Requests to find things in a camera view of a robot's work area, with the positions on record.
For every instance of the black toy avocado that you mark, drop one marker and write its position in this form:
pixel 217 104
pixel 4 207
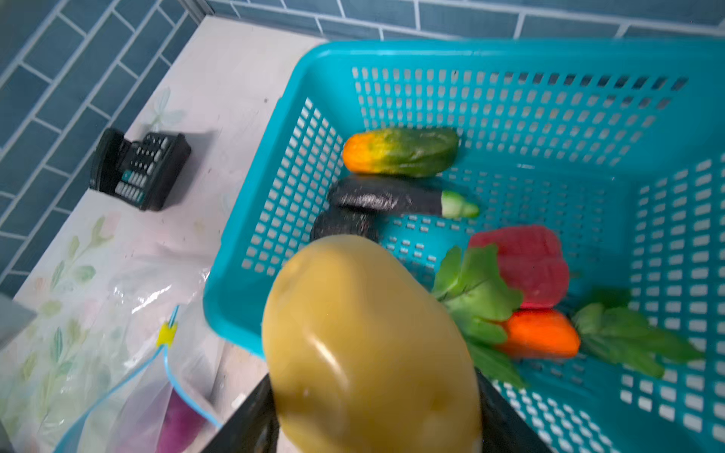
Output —
pixel 338 221

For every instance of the teal plastic basket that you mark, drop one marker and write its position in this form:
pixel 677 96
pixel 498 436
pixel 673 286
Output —
pixel 616 146

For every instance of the black desk calculator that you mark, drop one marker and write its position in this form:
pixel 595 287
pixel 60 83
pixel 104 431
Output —
pixel 140 173

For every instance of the red toy pepper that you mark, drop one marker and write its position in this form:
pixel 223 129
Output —
pixel 531 260

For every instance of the orange toy carrot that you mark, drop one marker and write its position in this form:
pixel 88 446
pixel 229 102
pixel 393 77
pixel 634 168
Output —
pixel 540 334

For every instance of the purple toy onion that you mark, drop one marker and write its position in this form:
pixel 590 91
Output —
pixel 181 426

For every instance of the clear zip top bag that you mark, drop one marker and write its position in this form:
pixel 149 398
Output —
pixel 111 337

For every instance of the yellow toy potato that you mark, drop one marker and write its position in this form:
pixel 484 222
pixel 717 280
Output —
pixel 361 358

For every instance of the black toy eggplant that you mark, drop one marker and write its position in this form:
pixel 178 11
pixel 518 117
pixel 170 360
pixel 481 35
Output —
pixel 399 196

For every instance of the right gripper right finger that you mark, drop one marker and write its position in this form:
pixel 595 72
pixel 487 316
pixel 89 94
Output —
pixel 504 431

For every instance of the green toy leaf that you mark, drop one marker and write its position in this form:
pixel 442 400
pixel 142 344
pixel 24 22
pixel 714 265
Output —
pixel 468 283
pixel 613 333

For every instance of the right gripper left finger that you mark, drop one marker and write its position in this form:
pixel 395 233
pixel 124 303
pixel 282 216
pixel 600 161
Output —
pixel 254 427

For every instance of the orange green toy cucumber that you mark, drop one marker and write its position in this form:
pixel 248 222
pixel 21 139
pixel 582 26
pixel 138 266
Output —
pixel 406 152

